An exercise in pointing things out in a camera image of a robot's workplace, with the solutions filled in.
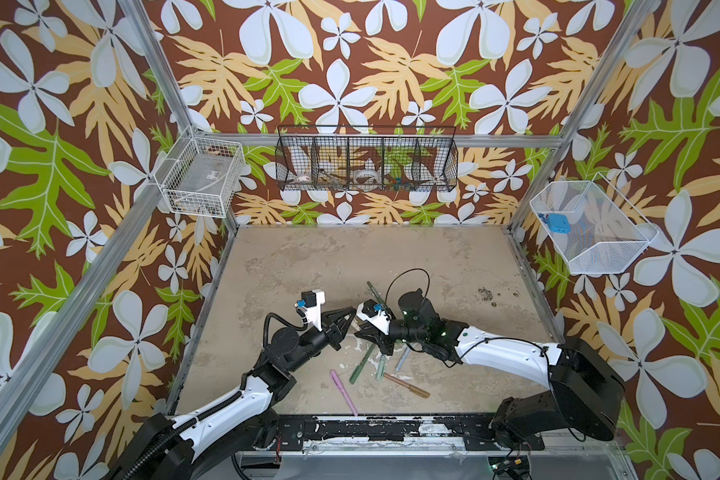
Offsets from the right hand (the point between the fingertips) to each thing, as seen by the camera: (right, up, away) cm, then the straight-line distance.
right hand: (357, 333), depth 77 cm
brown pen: (+14, -16, +6) cm, 22 cm away
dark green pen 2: (0, -12, +8) cm, 15 cm away
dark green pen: (+8, +5, +22) cm, 24 cm away
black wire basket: (+1, +53, +21) cm, 57 cm away
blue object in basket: (+59, +29, +10) cm, 67 cm away
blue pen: (+14, -10, +10) cm, 19 cm away
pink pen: (-3, -18, +4) cm, 19 cm away
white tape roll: (+3, +47, +22) cm, 52 cm away
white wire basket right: (+67, +29, +7) cm, 73 cm away
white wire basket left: (-46, +44, +10) cm, 64 cm away
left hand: (-1, +7, -4) cm, 9 cm away
